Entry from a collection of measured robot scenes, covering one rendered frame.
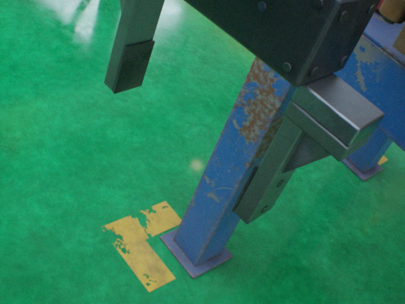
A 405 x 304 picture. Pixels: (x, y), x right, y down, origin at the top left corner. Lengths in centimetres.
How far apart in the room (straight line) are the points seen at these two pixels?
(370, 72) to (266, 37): 47
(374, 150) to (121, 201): 75
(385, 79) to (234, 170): 34
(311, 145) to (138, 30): 14
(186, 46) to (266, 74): 98
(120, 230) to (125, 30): 82
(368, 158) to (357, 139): 131
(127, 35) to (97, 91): 112
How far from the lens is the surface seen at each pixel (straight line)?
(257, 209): 31
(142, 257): 110
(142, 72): 38
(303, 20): 24
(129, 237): 113
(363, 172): 160
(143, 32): 36
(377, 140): 154
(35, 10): 177
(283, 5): 25
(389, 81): 71
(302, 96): 26
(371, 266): 136
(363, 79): 73
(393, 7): 63
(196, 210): 104
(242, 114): 88
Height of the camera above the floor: 88
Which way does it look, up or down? 39 degrees down
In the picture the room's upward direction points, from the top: 23 degrees clockwise
